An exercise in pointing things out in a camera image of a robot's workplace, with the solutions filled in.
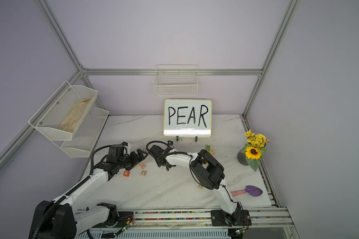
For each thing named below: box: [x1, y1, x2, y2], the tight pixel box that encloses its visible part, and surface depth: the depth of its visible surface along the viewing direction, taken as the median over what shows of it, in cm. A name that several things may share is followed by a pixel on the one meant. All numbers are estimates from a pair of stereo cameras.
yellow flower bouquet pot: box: [236, 129, 271, 172], surface depth 77 cm
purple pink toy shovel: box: [230, 185, 263, 197], surface depth 83 cm
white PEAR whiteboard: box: [163, 98, 213, 138], surface depth 106 cm
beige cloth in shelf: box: [58, 95, 95, 133], surface depth 81 cm
